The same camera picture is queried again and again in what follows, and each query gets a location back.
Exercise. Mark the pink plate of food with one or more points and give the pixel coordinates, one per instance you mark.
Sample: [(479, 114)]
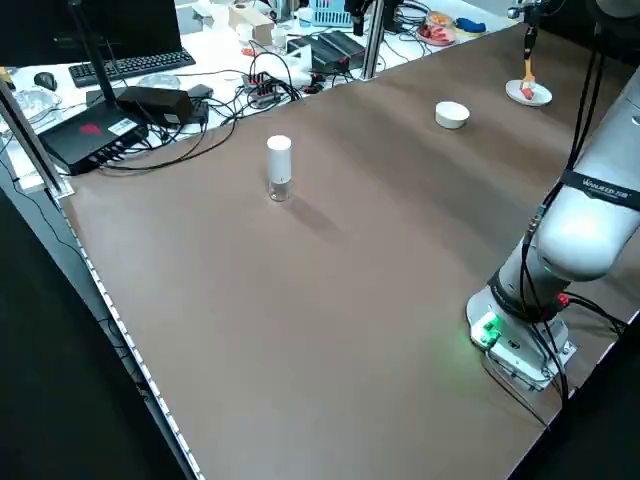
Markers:
[(435, 34)]

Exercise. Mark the black power brick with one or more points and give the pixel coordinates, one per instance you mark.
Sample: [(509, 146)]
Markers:
[(160, 102)]

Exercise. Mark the black computer mouse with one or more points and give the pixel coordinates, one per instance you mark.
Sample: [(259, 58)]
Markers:
[(45, 80)]

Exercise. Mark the blue plastic basket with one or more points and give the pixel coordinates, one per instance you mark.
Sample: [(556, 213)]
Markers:
[(327, 15)]

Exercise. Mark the blue and yellow toy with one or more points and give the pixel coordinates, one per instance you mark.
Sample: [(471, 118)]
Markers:
[(470, 24)]

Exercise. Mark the white cup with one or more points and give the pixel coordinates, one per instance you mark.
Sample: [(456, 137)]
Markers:
[(280, 39)]

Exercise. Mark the small black adapter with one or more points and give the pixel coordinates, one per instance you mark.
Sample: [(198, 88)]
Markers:
[(200, 91)]

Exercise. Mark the black stand pole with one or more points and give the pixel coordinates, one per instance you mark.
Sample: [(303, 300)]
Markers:
[(97, 60)]

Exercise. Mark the black computer monitor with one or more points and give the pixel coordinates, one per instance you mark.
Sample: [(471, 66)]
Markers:
[(140, 25)]

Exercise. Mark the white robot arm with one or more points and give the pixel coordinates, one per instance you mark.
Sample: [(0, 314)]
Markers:
[(575, 235)]

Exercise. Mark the black flat box red logo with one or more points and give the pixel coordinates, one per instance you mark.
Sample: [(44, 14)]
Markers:
[(75, 145)]

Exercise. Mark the red sausage on stick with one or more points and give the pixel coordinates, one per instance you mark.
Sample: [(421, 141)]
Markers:
[(527, 93)]

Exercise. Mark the clear plastic dish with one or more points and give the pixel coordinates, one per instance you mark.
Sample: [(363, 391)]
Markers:
[(157, 82)]

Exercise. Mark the clear plastic container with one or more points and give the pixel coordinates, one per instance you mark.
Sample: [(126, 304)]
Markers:
[(37, 102)]

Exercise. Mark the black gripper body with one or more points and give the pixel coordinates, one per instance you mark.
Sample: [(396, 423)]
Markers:
[(532, 12)]

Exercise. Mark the aluminium frame post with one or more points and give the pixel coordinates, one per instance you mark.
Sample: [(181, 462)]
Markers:
[(372, 55), (32, 142)]

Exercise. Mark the clear bowl orange food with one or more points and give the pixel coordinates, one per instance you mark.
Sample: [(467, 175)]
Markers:
[(442, 19)]

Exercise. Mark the black keyboard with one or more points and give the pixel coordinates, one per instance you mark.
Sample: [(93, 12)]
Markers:
[(145, 61)]

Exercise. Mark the white plate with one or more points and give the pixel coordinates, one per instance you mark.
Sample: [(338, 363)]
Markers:
[(542, 97)]

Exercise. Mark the black power supply unit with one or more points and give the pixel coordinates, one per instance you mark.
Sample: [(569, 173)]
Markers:
[(335, 47)]

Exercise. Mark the cardboard box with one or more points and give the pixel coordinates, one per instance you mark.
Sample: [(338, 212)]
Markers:
[(250, 22)]

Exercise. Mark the white bowl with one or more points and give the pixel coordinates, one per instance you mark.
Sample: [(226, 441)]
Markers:
[(452, 117)]

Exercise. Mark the grey hub with red plugs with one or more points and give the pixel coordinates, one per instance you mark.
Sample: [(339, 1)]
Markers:
[(260, 87)]

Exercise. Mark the yellow oil brush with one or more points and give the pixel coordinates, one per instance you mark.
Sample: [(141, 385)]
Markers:
[(528, 70)]

